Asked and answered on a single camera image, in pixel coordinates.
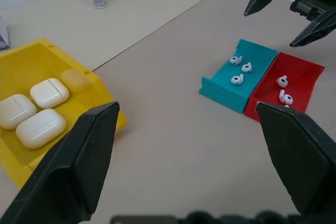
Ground red brick-pattern tray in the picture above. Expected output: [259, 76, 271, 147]
[243, 51, 326, 122]

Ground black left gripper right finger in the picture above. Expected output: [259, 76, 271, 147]
[255, 101, 336, 216]

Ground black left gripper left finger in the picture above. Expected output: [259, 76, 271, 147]
[0, 101, 120, 224]

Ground yellow plastic bin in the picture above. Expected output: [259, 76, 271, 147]
[0, 37, 129, 189]

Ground teal brick-pattern tray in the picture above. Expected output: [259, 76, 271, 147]
[198, 38, 278, 114]

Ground white earbud case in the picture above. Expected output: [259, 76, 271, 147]
[0, 93, 37, 131]
[29, 77, 70, 110]
[15, 108, 67, 150]

